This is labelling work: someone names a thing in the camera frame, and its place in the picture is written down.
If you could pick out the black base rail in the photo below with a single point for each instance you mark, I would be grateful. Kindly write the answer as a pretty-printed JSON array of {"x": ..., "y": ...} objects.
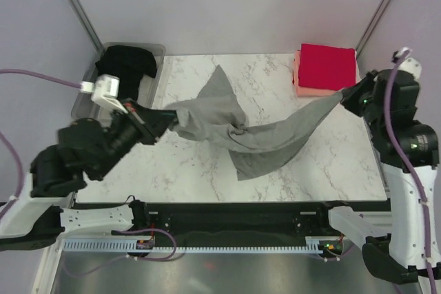
[{"x": 235, "y": 224}]

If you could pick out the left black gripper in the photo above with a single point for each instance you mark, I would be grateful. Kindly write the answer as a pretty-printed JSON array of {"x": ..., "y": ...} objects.
[{"x": 160, "y": 120}]

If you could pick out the right aluminium frame post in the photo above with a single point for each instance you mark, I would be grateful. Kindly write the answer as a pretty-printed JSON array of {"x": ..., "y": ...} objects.
[{"x": 372, "y": 25}]

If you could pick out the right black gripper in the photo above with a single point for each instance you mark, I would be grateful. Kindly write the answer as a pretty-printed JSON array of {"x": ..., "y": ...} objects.
[{"x": 351, "y": 93}]

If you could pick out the pink folded t shirt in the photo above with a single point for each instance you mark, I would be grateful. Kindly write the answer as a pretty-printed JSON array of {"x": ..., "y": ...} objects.
[{"x": 310, "y": 91}]

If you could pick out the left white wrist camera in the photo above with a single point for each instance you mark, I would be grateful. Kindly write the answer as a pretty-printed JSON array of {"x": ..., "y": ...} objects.
[{"x": 104, "y": 92}]

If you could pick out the aluminium frame post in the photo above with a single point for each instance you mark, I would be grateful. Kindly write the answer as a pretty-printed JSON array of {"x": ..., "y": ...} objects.
[
  {"x": 87, "y": 25},
  {"x": 372, "y": 25}
]

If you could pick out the clear plastic bin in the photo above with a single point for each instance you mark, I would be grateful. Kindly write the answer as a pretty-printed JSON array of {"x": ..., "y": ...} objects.
[{"x": 145, "y": 88}]

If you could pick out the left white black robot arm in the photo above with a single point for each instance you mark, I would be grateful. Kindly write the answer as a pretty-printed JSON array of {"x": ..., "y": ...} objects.
[{"x": 85, "y": 150}]

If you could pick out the left aluminium frame post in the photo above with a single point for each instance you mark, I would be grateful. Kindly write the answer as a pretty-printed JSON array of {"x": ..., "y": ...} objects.
[{"x": 87, "y": 25}]

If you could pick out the white slotted cable duct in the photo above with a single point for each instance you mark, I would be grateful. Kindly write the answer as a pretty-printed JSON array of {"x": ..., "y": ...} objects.
[{"x": 100, "y": 245}]

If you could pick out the grey t shirt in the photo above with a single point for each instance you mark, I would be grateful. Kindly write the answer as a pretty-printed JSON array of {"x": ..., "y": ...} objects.
[{"x": 216, "y": 116}]

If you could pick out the black t shirt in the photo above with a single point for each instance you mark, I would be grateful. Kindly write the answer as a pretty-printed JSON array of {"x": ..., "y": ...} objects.
[{"x": 130, "y": 64}]

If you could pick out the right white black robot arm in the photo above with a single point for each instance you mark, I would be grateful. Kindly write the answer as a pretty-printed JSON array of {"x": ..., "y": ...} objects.
[{"x": 410, "y": 249}]

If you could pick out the red folded t shirt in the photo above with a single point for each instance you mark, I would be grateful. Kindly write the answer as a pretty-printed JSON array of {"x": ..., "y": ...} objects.
[{"x": 327, "y": 66}]

